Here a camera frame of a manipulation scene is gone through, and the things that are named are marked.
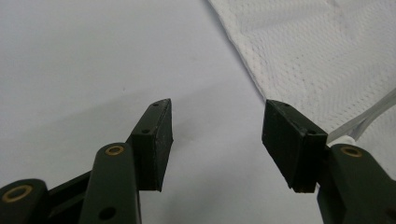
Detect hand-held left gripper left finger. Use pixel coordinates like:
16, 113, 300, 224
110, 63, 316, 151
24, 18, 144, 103
78, 98, 175, 224

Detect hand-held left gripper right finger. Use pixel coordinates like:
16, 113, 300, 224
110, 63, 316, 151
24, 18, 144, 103
262, 99, 396, 224

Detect white mesh garment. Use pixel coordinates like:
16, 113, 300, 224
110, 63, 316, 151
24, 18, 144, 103
207, 0, 396, 181

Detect white drawstring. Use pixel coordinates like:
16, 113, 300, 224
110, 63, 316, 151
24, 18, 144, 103
326, 88, 396, 147

